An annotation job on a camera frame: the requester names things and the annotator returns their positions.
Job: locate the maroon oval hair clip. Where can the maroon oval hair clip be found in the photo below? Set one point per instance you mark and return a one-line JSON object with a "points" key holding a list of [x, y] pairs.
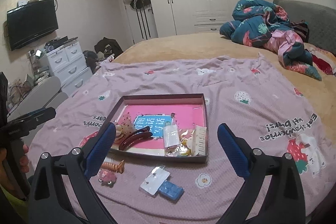
{"points": [[131, 141]]}

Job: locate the polka dot bow hair clip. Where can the polka dot bow hair clip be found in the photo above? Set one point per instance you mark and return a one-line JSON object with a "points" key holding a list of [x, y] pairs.
{"points": [[128, 127]]}

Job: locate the blue hair clip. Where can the blue hair clip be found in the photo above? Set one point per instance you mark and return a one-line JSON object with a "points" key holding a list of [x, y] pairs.
{"points": [[170, 191]]}

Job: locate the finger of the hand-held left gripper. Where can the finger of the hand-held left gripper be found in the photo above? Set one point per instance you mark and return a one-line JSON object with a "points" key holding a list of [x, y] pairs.
{"points": [[39, 113]]}

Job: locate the black bag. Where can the black bag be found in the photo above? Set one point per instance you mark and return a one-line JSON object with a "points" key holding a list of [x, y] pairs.
{"points": [[107, 47]]}

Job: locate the pearl claw hair clip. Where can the pearl claw hair clip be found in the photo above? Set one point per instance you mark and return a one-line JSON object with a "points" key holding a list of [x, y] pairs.
{"points": [[118, 132]]}

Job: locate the grey headboard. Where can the grey headboard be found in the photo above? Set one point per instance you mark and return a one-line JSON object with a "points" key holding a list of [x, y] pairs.
{"points": [[315, 22]]}

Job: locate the orange hair claw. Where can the orange hair claw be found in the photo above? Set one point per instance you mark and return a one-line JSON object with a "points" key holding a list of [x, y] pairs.
{"points": [[115, 166]]}

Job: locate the yellow hair accessory packet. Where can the yellow hair accessory packet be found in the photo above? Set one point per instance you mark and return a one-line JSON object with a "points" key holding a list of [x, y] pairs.
{"points": [[187, 146]]}

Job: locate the dark striped cloth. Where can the dark striped cloth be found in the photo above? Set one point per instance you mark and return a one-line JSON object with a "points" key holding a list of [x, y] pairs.
{"points": [[302, 29]]}

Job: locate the white door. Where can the white door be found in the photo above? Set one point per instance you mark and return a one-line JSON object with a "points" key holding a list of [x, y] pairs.
{"points": [[151, 27]]}

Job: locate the clear jewelry packet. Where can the clear jewelry packet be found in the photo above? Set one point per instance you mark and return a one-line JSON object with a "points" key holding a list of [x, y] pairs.
{"points": [[170, 137]]}

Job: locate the person's left hand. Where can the person's left hand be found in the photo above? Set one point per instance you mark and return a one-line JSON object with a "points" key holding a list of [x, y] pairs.
{"points": [[25, 163]]}

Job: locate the teal floral quilt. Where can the teal floral quilt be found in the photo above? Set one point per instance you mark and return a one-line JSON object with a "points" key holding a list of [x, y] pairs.
{"points": [[252, 22]]}

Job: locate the tan bed sheet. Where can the tan bed sheet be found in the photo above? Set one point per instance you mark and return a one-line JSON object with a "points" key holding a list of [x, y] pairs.
{"points": [[183, 48]]}

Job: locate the black television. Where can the black television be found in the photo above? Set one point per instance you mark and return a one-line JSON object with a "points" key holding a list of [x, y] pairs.
{"points": [[31, 22]]}

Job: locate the grey chair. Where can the grey chair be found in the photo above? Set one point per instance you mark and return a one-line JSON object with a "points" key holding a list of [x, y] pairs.
{"points": [[44, 87]]}

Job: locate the person's left forearm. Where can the person's left forearm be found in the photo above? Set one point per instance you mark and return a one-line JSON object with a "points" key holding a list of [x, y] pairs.
{"points": [[6, 203]]}

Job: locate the red patterned pillow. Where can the red patterned pillow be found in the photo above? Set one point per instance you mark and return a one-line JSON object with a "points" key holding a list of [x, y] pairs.
{"points": [[324, 62]]}

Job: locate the white small card clip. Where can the white small card clip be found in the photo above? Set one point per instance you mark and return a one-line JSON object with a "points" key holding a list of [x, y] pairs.
{"points": [[155, 179]]}

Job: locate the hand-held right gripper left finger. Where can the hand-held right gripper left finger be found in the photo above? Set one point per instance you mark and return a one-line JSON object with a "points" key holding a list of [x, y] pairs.
{"points": [[101, 148]]}

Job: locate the white drawer chest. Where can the white drawer chest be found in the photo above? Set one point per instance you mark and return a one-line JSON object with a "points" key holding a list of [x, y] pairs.
{"points": [[71, 69]]}

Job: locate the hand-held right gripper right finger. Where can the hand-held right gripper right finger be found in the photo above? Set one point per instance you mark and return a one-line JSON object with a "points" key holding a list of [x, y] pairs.
{"points": [[233, 150]]}

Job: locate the cream claw hair clip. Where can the cream claw hair clip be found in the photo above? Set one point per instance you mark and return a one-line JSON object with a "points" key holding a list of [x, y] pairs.
{"points": [[200, 140]]}

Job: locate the dark clothes pile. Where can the dark clothes pile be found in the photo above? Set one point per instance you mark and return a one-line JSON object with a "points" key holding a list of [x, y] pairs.
{"points": [[90, 61]]}

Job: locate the shallow brown cardboard box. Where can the shallow brown cardboard box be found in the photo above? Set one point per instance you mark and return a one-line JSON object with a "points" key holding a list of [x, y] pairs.
{"points": [[162, 101]]}

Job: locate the pink strawberry printed blanket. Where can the pink strawberry printed blanket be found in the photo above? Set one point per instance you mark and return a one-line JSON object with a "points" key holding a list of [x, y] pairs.
{"points": [[236, 121]]}

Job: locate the white router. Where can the white router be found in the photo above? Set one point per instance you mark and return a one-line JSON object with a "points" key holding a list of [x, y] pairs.
{"points": [[22, 3]]}

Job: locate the red strawberry hair clip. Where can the red strawberry hair clip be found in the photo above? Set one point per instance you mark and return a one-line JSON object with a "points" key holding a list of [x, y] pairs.
{"points": [[106, 178]]}

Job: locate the cluttered side desk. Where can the cluttered side desk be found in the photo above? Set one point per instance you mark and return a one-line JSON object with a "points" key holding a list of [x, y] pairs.
{"points": [[18, 90]]}

